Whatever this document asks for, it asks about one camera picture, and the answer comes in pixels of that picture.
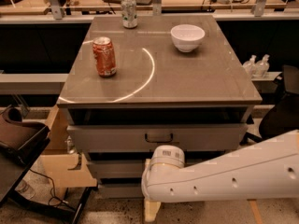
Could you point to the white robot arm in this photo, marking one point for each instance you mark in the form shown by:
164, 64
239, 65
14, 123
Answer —
269, 169

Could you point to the green silver soda can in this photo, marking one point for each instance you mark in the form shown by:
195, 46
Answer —
128, 13

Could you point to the orange soda can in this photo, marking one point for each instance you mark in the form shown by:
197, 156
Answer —
104, 55

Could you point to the left clear pump bottle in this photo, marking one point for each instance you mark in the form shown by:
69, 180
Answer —
248, 65

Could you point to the white ceramic bowl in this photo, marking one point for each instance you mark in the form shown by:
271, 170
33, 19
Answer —
187, 37

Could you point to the grey drawer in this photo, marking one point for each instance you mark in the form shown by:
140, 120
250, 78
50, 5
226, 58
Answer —
120, 191
116, 169
144, 138

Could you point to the grey drawer cabinet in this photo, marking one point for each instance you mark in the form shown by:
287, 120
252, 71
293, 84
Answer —
155, 83

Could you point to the black tray stand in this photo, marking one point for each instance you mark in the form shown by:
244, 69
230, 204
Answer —
21, 143

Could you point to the black office chair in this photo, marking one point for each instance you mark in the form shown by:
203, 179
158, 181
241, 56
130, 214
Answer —
284, 116

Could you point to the cardboard box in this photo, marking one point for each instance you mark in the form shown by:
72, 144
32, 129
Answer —
67, 170

